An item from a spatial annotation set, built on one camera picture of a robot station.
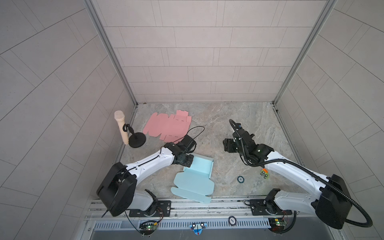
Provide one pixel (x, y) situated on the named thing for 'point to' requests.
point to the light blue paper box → (195, 182)
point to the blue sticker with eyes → (198, 228)
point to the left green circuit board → (147, 228)
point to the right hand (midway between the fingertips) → (225, 143)
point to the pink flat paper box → (172, 128)
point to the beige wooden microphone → (119, 115)
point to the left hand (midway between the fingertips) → (191, 160)
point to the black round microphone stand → (136, 140)
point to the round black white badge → (232, 221)
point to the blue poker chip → (240, 179)
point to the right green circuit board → (277, 221)
